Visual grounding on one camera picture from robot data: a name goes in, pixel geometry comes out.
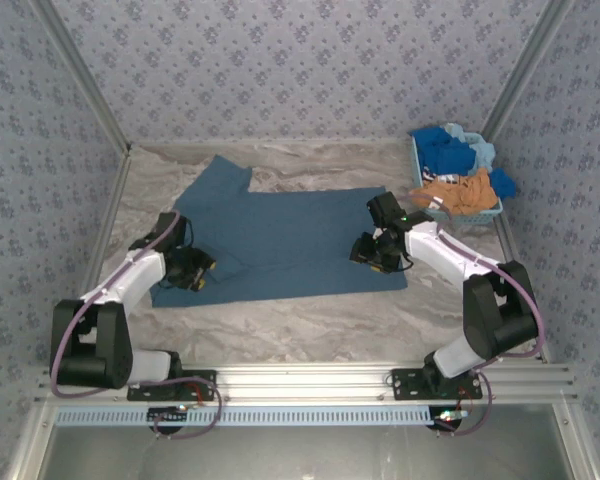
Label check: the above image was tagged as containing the teal blue t-shirt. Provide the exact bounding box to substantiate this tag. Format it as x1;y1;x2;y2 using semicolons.
149;153;409;309

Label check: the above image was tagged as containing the white blue striped garment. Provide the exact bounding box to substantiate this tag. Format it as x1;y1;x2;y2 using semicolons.
421;168;462;187

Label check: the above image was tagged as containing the light blue plastic basket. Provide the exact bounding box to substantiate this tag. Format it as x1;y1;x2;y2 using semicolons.
408;130;506;231

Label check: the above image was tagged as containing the orange t-shirt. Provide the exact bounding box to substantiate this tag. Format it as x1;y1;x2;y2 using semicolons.
411;167;499;217

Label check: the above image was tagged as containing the royal blue t-shirt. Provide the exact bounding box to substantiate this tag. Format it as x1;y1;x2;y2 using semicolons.
410;124;519;199

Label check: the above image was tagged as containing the light blue t-shirt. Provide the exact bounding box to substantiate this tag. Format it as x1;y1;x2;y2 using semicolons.
443;122;497;175

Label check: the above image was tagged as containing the small black controller board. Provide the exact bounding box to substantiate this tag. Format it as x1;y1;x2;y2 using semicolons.
147;405;190;435
429;405;470;435

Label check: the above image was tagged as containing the grey metal shelf panel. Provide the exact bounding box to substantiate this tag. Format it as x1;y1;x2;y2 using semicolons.
39;424;576;480

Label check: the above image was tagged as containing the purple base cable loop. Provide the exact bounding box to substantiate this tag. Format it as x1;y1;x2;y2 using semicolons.
435;372;494;438
134;377;225;442

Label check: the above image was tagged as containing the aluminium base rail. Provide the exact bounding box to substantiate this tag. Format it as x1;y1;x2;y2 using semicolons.
32;360;580;404

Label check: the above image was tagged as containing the light blue slotted cable duct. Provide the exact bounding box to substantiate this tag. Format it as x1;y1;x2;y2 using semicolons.
54;403;436;429

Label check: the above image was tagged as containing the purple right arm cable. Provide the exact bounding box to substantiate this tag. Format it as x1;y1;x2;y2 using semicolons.
397;193;546;374

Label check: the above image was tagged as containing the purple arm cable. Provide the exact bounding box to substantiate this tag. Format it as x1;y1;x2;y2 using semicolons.
48;209;182;400
397;193;546;374

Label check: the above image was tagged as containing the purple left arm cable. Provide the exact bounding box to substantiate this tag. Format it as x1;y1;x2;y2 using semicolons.
48;209;182;400

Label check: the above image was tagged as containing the aluminium corner post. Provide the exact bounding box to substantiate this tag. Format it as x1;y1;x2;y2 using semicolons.
29;0;134;157
479;0;579;144

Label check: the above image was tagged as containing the aluminium lower frame rail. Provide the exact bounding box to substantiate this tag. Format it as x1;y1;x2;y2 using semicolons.
552;399;600;480
5;399;57;480

